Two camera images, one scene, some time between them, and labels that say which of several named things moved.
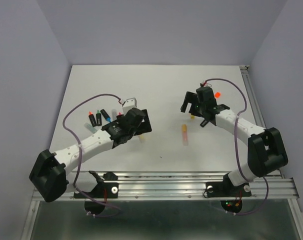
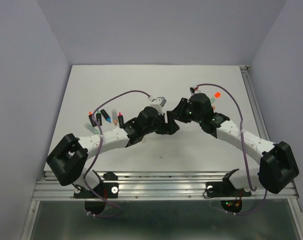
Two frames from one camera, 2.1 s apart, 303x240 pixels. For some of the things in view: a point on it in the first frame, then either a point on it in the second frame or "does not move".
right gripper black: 190,97 -> 178,112
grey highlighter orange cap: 114,115 does not move
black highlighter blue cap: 106,115 does not move
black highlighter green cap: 98,118 does not move
